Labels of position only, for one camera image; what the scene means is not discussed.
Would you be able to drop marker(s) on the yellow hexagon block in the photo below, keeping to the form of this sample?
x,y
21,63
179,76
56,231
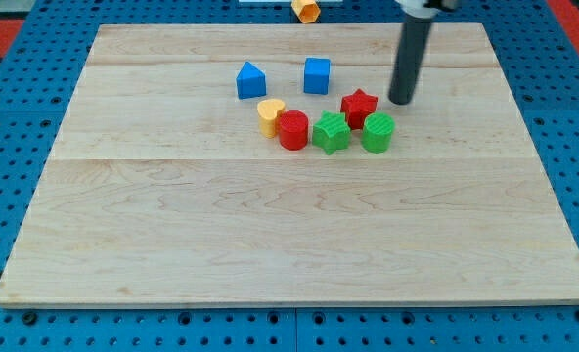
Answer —
x,y
307,11

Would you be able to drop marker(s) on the green star block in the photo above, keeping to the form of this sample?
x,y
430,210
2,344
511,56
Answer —
x,y
331,132

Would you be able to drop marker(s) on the blue triangular prism block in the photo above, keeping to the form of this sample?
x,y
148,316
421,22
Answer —
x,y
251,82

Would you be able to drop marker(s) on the green cylinder block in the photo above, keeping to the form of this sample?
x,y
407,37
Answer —
x,y
377,132

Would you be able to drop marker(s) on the yellow heart block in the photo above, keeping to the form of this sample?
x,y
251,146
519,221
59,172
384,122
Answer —
x,y
269,111

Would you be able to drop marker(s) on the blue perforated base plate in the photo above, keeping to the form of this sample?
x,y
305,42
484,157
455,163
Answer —
x,y
537,45

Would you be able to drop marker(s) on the red cylinder block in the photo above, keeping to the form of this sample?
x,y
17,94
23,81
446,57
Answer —
x,y
293,130

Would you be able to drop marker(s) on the light wooden board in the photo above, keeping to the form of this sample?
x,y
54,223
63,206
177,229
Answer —
x,y
160,191

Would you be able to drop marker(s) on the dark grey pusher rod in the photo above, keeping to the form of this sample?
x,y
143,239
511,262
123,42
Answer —
x,y
409,59

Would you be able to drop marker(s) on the red star block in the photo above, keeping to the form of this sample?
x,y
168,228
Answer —
x,y
357,107

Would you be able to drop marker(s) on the blue cube block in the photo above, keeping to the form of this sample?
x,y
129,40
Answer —
x,y
316,76

